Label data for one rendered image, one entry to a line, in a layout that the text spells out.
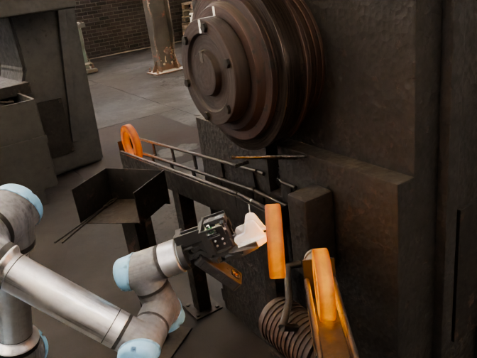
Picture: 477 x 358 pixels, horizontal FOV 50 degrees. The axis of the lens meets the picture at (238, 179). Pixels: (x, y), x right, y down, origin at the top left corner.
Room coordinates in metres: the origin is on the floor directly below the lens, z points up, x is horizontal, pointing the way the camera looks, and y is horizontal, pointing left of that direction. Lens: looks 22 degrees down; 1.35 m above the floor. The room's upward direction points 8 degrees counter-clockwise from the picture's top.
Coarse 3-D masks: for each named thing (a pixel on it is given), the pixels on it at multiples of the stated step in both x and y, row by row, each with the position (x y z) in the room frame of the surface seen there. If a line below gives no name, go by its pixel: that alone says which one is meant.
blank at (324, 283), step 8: (320, 248) 0.96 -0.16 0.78; (312, 256) 0.96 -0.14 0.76; (320, 256) 0.91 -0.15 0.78; (328, 256) 0.91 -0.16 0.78; (312, 264) 0.98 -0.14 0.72; (320, 264) 0.89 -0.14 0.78; (328, 264) 0.89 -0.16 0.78; (320, 272) 0.88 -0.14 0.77; (328, 272) 0.88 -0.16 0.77; (320, 280) 0.87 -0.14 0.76; (328, 280) 0.87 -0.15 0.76; (320, 288) 0.86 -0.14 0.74; (328, 288) 0.86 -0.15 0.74; (320, 296) 0.85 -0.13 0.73; (328, 296) 0.85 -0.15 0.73; (320, 304) 0.85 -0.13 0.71; (328, 304) 0.85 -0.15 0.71; (320, 312) 0.85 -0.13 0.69; (328, 312) 0.85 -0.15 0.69; (320, 320) 0.87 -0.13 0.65; (328, 320) 0.87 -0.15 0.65
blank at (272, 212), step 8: (272, 208) 0.93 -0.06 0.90; (280, 208) 0.93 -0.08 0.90; (272, 216) 0.90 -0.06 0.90; (280, 216) 0.90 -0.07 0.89; (272, 224) 0.89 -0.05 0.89; (280, 224) 0.89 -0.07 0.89; (272, 232) 0.88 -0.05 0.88; (280, 232) 0.87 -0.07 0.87; (272, 240) 0.87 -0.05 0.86; (280, 240) 0.86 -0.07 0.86; (272, 248) 0.86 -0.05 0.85; (280, 248) 0.86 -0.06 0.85; (272, 256) 0.86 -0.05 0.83; (280, 256) 0.86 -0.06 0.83; (272, 264) 0.86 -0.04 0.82; (280, 264) 0.86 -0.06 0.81; (272, 272) 0.86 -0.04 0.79; (280, 272) 0.86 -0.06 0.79
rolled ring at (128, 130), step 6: (126, 126) 2.33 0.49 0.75; (132, 126) 2.33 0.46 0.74; (126, 132) 2.33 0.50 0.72; (132, 132) 2.29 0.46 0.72; (126, 138) 2.40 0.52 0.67; (132, 138) 2.27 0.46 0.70; (138, 138) 2.28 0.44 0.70; (126, 144) 2.40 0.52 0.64; (138, 144) 2.27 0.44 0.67; (126, 150) 2.38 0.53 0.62; (132, 150) 2.39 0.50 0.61; (138, 150) 2.27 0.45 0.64
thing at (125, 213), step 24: (120, 168) 1.82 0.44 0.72; (72, 192) 1.67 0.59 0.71; (96, 192) 1.77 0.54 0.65; (120, 192) 1.83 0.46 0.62; (144, 192) 1.61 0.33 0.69; (96, 216) 1.70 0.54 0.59; (120, 216) 1.65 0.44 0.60; (144, 216) 1.58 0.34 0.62; (144, 240) 1.68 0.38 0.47; (168, 336) 1.70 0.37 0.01
